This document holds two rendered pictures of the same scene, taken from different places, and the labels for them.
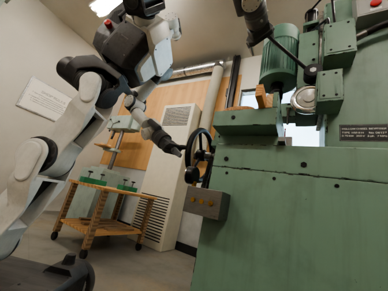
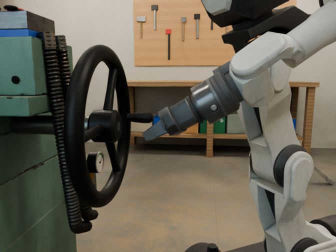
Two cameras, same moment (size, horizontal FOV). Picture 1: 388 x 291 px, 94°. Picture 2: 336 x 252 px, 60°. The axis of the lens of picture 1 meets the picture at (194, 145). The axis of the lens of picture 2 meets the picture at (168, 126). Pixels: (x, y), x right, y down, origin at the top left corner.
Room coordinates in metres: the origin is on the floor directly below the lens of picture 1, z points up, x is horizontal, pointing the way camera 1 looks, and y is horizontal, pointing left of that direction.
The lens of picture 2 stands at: (1.46, -0.17, 0.90)
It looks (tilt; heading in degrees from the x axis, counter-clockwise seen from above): 9 degrees down; 155
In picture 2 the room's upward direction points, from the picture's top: straight up
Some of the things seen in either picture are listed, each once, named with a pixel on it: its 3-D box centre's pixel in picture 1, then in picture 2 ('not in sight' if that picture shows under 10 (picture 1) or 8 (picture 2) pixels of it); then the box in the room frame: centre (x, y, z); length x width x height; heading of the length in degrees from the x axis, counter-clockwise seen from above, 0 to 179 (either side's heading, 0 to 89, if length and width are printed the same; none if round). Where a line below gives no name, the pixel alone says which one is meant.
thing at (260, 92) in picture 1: (270, 129); not in sight; (0.68, -0.29, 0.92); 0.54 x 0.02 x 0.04; 148
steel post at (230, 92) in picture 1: (221, 141); not in sight; (2.16, -0.33, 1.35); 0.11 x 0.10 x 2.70; 59
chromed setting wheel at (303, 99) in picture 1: (308, 99); not in sight; (0.57, -0.38, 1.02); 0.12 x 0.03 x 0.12; 58
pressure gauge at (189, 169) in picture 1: (192, 178); (94, 165); (0.64, -0.02, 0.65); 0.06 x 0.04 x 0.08; 148
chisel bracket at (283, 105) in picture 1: (279, 115); not in sight; (0.74, -0.35, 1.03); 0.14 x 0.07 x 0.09; 58
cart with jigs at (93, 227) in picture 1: (108, 209); not in sight; (1.94, 0.68, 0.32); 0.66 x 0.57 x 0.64; 147
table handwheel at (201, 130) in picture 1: (214, 156); (66, 125); (0.89, -0.11, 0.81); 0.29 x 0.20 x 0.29; 148
